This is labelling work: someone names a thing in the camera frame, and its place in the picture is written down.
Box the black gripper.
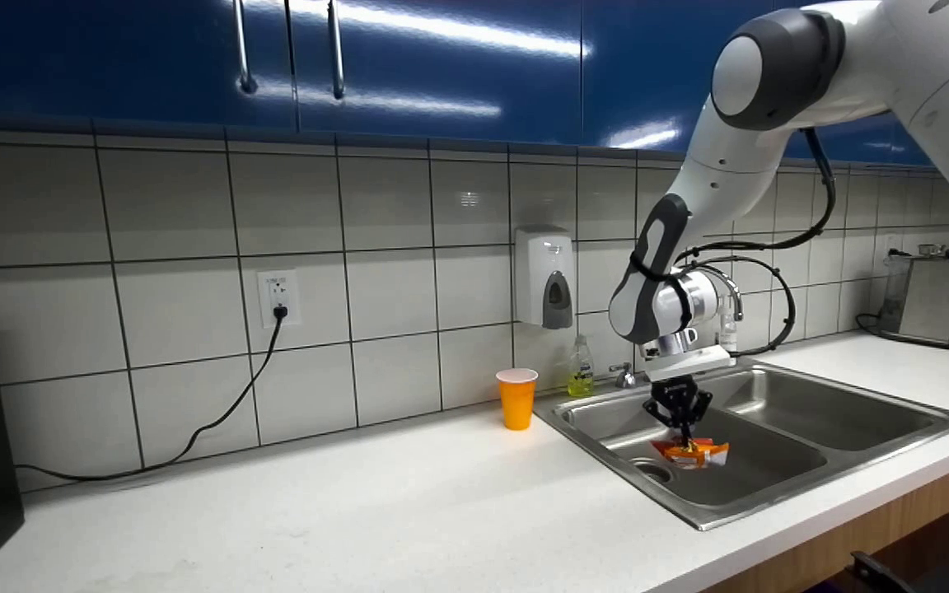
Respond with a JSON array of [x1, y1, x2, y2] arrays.
[[647, 376, 712, 447]]

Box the orange Cheetos snack packet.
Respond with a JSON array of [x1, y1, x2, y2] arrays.
[[655, 438, 730, 472]]

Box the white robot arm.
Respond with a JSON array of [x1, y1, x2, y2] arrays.
[[611, 0, 949, 438]]

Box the stainless steel double sink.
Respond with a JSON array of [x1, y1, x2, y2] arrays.
[[539, 365, 949, 531]]

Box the green dish soap bottle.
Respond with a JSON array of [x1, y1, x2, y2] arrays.
[[565, 335, 597, 399]]

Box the orange plastic cup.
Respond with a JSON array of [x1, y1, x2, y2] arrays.
[[499, 369, 539, 430]]

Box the black chair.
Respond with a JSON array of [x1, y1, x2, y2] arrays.
[[808, 551, 949, 593]]

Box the silver coffee machine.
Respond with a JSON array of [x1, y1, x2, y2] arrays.
[[858, 247, 949, 350]]

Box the blue upper cabinets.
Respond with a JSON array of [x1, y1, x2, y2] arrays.
[[0, 0, 941, 172]]

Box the white wall soap dispenser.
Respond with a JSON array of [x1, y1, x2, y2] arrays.
[[513, 226, 574, 328]]

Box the black power cable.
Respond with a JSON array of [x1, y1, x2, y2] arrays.
[[15, 302, 295, 485]]

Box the white wall power outlet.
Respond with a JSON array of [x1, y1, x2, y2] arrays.
[[260, 270, 300, 326]]

